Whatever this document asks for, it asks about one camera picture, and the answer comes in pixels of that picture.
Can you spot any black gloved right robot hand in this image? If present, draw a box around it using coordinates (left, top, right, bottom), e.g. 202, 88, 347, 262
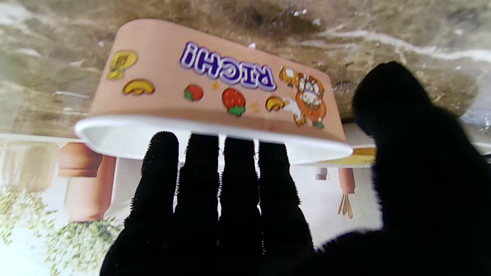
100, 61, 491, 276

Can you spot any printed kitchen backdrop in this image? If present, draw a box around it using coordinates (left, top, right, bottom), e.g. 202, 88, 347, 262
0, 122, 491, 276

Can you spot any toasted bread slice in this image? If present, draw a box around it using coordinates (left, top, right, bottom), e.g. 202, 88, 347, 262
331, 147, 377, 166

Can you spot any round white plate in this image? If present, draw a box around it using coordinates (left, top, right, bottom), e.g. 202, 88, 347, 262
303, 144, 378, 168

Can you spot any white rectangular container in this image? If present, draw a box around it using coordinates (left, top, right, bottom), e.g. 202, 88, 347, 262
75, 18, 353, 165

